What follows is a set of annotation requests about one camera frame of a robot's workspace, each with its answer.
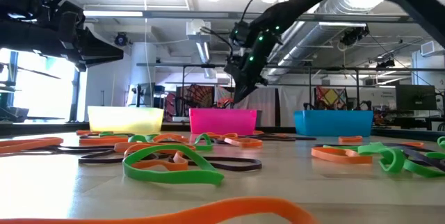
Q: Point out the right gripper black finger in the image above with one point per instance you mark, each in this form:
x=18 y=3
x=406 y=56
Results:
x=245 y=88
x=233 y=78

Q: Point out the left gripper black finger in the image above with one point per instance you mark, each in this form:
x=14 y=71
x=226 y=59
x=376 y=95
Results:
x=71 y=25
x=101 y=50

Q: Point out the orange rubber band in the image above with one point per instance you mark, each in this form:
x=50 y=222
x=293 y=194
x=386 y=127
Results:
x=28 y=144
x=179 y=159
x=350 y=140
x=243 y=143
x=101 y=141
x=170 y=137
x=85 y=132
x=413 y=144
x=258 y=132
x=226 y=135
x=243 y=206
x=333 y=158
x=120 y=146

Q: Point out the green rubber band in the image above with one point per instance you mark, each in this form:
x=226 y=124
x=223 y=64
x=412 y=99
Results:
x=441 y=142
x=400 y=159
x=137 y=138
x=111 y=134
x=167 y=178
x=424 y=171
x=368 y=148
x=436 y=155
x=203 y=148

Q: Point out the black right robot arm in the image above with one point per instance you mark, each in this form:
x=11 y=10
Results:
x=313 y=5

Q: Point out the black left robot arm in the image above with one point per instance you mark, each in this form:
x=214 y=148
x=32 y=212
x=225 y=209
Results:
x=21 y=36

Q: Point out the dark rubber band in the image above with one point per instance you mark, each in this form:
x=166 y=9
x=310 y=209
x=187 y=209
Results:
x=295 y=138
x=427 y=159
x=121 y=134
x=217 y=140
x=393 y=144
x=259 y=164
x=267 y=135
x=90 y=147

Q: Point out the round black ceiling fixture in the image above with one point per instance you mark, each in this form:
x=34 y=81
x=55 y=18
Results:
x=121 y=39

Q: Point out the red black patterned hanging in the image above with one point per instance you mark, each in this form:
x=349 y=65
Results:
x=198 y=95

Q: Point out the pink plastic basket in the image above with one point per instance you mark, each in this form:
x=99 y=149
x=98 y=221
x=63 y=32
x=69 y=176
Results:
x=222 y=121

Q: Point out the white curtain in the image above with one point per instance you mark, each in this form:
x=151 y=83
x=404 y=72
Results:
x=288 y=102

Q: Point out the white column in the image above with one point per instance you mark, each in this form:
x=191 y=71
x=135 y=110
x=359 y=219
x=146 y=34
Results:
x=142 y=71

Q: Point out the bright window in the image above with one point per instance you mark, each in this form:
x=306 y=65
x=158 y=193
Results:
x=41 y=92

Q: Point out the yellow plastic basket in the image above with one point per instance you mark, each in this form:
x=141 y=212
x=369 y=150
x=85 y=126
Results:
x=125 y=119

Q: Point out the blue plastic basket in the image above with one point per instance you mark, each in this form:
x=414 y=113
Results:
x=333 y=123

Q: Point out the black pipe rack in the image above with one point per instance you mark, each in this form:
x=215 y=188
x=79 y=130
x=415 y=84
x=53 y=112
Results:
x=357 y=85

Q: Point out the black computer monitor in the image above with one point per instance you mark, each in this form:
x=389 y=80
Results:
x=415 y=97

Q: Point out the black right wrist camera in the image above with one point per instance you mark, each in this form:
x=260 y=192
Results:
x=239 y=34

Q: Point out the colourful quilt wall hanging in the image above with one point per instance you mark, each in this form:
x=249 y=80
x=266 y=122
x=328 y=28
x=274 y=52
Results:
x=330 y=97

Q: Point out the black overhead camera rig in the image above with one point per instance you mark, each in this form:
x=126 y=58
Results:
x=353 y=36

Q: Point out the white wall unit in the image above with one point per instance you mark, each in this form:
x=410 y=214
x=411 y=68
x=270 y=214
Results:
x=427 y=48

